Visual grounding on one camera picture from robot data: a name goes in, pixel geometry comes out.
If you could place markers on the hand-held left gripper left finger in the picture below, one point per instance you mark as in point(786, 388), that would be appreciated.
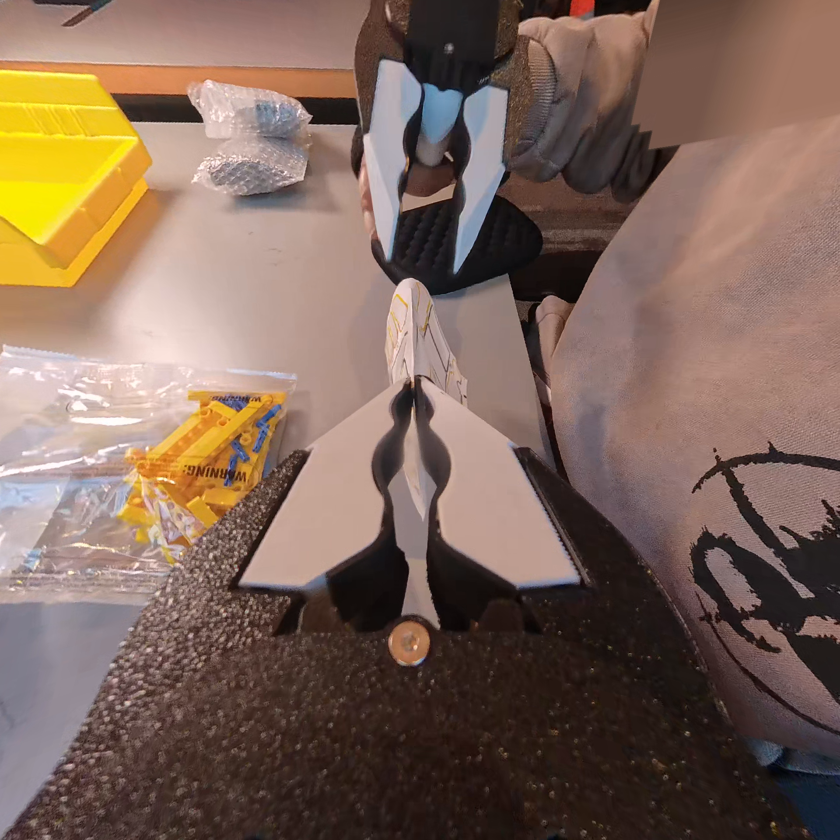
point(315, 525)

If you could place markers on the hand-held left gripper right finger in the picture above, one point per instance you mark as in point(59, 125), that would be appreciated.
point(505, 525)

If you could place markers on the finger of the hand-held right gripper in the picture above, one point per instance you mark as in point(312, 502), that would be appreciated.
point(387, 144)
point(489, 151)

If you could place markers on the pile of yellow blue parts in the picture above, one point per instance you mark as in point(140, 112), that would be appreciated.
point(253, 433)

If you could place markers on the white sticker sheet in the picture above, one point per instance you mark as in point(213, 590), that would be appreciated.
point(420, 341)

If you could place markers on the large clear plastic bag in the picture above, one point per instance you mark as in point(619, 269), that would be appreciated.
point(65, 426)

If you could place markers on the yellow plastic bin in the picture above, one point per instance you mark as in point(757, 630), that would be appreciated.
point(65, 170)

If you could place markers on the person's right forearm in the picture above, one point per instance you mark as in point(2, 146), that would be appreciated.
point(577, 98)

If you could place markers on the grey desk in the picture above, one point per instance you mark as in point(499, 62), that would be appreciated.
point(262, 262)

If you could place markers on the person's right hand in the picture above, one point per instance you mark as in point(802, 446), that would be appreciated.
point(433, 178)

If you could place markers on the black chair armrest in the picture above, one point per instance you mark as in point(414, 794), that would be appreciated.
point(505, 243)

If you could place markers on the bubble wrap bundle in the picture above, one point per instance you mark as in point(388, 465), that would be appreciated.
point(249, 167)

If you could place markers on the pile of yellow building parts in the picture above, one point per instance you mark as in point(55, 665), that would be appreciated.
point(197, 446)

